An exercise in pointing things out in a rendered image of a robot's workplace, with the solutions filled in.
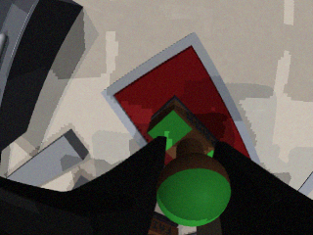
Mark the red-handled rubber stamp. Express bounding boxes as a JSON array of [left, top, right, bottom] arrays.
[[148, 211, 179, 235]]

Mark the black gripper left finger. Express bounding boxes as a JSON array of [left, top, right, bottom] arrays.
[[0, 136, 167, 235]]

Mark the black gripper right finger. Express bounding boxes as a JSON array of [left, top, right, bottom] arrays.
[[212, 141, 313, 235]]

